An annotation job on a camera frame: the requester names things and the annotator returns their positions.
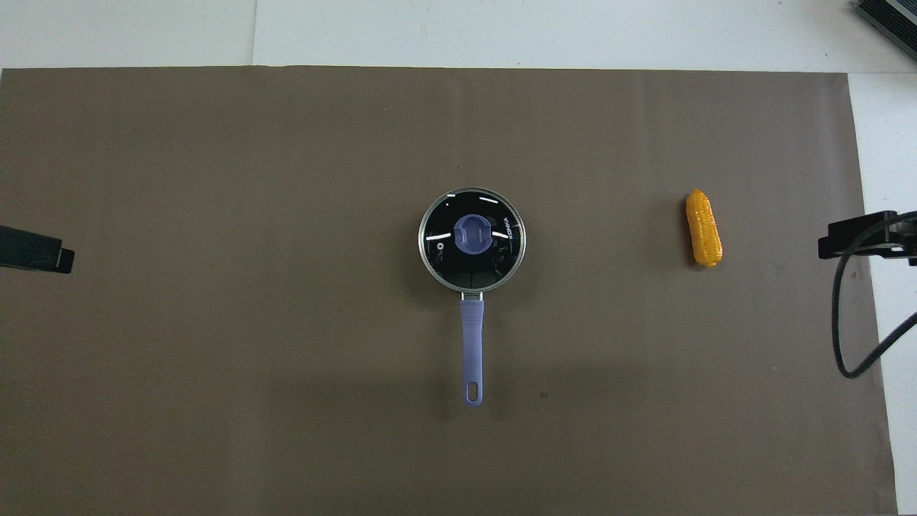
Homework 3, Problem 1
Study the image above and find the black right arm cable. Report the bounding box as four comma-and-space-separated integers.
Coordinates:
831, 210, 917, 379

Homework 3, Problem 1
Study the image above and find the brown table mat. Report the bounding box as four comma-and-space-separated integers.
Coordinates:
0, 66, 899, 516

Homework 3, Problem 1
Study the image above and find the glass lid with purple knob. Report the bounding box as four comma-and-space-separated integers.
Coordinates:
419, 188, 527, 292

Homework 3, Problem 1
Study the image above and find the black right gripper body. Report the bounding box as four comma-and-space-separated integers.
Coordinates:
896, 211, 917, 267

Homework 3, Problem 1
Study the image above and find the yellow toy corn cob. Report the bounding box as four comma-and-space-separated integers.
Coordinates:
686, 188, 724, 268

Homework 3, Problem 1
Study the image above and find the dark pot with purple handle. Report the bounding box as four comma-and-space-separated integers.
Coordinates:
418, 187, 527, 408

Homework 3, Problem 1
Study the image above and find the black ribbed device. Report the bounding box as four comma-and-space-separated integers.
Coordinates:
855, 0, 917, 41

